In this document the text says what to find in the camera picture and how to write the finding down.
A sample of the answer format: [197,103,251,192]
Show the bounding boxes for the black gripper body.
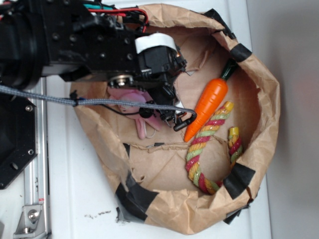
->
[108,33,197,131]

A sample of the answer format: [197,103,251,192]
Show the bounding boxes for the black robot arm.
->
[0,0,197,131]

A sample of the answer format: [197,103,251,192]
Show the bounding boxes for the pink plush bunny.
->
[107,87,161,139]

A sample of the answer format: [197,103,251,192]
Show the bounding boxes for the orange plastic carrot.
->
[184,59,238,142]

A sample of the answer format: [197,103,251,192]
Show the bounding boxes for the white plastic tray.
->
[47,0,272,239]

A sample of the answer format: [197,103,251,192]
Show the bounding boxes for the multicoloured twisted rope toy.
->
[185,101,243,195]

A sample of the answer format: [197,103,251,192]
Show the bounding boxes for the grey braided cable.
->
[0,85,197,118]

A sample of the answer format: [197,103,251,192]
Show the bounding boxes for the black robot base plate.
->
[0,93,37,190]

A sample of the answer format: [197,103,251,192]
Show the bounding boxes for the aluminium rail with bracket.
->
[13,77,52,239]

